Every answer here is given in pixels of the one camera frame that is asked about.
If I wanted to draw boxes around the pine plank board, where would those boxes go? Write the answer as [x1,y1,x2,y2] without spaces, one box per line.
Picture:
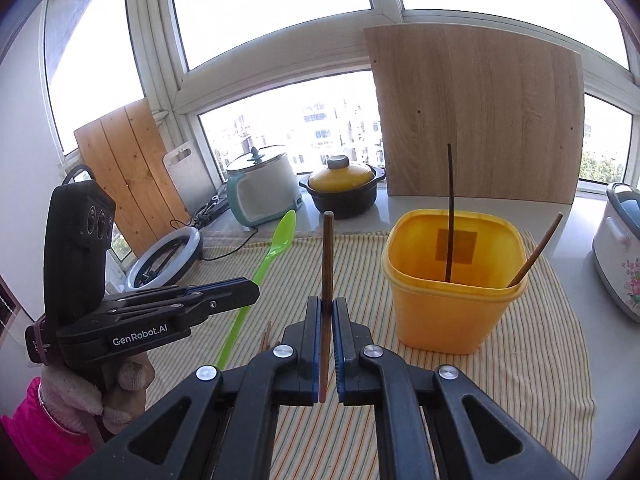
[73,97,193,256]

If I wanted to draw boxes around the white cutting board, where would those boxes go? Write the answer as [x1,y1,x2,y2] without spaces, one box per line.
[162,141,221,211]

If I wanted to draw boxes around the large light wood board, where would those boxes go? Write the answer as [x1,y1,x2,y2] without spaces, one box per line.
[363,24,586,206]

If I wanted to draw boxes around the yellow plastic container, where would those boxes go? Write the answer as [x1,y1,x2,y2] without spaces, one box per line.
[381,209,529,356]

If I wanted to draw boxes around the white floral rice cooker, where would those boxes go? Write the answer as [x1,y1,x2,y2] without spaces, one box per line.
[592,182,640,323]

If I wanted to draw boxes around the black clay pot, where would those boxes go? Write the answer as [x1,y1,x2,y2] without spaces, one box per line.
[299,167,387,219]

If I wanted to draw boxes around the person's left hand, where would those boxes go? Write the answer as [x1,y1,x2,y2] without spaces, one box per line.
[42,347,156,433]

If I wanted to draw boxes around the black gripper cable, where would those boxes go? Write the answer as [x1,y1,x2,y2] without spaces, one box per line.
[61,164,97,188]

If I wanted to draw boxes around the dark wooden chopstick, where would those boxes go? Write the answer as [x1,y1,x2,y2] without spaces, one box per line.
[444,143,455,283]

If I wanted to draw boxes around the glass lid teal knob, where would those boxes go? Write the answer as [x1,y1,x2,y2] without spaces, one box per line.
[226,145,290,173]

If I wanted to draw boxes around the black power cable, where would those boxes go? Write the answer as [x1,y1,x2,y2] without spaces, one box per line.
[170,192,258,262]

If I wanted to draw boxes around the white electric kettle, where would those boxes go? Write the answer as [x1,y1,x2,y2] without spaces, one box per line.
[225,152,303,227]

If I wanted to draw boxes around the striped table cloth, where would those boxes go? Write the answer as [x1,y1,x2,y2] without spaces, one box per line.
[145,230,598,480]

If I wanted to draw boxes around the white window frame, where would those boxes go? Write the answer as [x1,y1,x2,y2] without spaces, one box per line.
[40,0,640,196]

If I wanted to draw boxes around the ring light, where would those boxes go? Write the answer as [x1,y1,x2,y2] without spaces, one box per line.
[125,225,205,291]

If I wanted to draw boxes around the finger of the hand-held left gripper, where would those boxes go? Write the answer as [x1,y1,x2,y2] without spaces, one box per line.
[102,277,261,330]

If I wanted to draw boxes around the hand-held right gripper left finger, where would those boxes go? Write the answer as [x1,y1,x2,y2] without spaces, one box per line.
[65,296,322,480]

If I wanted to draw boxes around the green plastic spoon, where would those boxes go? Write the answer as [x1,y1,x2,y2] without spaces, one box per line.
[215,209,297,368]

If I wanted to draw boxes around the glass rice cooker lid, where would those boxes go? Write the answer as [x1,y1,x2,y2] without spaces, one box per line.
[606,182,640,218]

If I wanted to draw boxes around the yellow pot lid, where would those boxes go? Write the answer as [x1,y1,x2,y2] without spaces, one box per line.
[308,155,376,192]

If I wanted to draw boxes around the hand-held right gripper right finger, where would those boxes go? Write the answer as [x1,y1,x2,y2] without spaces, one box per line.
[332,297,581,480]

